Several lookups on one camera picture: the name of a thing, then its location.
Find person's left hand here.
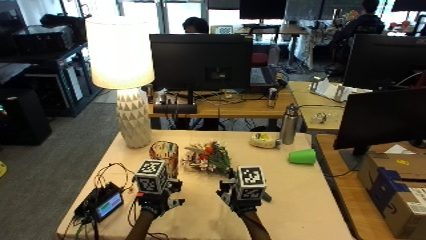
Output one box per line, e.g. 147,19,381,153
132,178,187,216

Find person's right hand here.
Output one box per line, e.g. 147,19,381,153
216,171,273,214

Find right glove marker cube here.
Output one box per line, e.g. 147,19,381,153
234,165,268,201

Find glove marker cube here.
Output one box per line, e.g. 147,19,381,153
234,165,268,201
133,159,171,195

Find left glove marker cube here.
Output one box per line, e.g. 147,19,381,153
133,159,171,195

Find colourful patterned vase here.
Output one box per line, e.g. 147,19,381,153
148,140,180,180

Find artificial flower bouquet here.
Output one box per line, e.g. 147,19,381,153
183,140,234,177

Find black device with screen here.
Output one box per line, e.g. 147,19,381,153
73,182,127,224

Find white and yellow tape roll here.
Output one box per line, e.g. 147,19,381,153
248,132,282,149

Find green plastic cup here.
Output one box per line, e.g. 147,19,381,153
286,148,318,166

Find black bar under monitor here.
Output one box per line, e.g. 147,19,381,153
152,103,199,115

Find steel water bottle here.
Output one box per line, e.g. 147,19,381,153
280,103,302,146

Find wooden office desk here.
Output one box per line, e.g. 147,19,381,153
148,87,297,120

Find wooden side table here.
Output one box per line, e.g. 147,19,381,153
314,133,426,240

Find small shiny metal object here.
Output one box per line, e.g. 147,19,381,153
312,112,330,125

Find light wooden desk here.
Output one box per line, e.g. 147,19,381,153
288,81,348,133

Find open laptop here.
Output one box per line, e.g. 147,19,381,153
249,65,280,90

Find black computer monitor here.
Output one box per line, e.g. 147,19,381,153
333,87,426,157
342,33,426,92
149,33,254,106

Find brown cardboard box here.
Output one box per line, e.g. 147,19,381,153
356,152,426,240

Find white folded stand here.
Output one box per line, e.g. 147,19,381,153
309,76,373,103

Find black shelf unit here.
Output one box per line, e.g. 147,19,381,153
0,42,103,118

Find black floor cabinet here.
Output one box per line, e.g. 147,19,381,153
0,87,53,146

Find white paper sheet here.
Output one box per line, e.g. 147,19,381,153
382,144,418,155

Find white table lamp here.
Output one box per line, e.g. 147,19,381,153
84,15,157,150

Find checkered marker board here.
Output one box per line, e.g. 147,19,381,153
209,24,236,35

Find black equipment case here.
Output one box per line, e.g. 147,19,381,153
12,24,76,52

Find black background monitor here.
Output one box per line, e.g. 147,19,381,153
238,0,289,20

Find black looped cable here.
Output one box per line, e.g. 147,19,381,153
95,162,136,193

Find cable bundle at device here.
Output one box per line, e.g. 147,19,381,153
65,213,100,240

